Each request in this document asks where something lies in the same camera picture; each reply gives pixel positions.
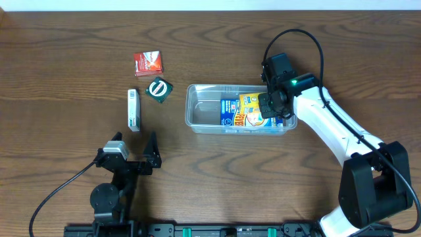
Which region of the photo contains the yellow cough syrup box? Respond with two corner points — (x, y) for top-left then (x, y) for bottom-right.
(239, 93), (260, 114)

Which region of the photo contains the white Panadol box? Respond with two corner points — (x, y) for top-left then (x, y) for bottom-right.
(128, 89), (141, 132)

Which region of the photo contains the blue cooling patch box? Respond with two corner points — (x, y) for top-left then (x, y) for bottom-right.
(220, 96), (284, 127)

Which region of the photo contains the green Zam-Buk box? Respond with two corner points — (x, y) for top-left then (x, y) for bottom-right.
(145, 77), (173, 103)

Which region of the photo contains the clear plastic container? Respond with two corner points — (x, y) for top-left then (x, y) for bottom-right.
(186, 84), (297, 136)

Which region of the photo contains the red medicine box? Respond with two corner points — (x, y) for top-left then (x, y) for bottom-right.
(134, 51), (163, 76)

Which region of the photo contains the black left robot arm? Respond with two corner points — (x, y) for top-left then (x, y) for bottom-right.
(90, 132), (162, 236)

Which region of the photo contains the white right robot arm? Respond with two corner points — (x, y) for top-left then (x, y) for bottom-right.
(259, 53), (420, 236)

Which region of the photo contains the black mounting rail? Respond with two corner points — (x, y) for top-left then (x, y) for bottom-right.
(63, 223), (323, 237)

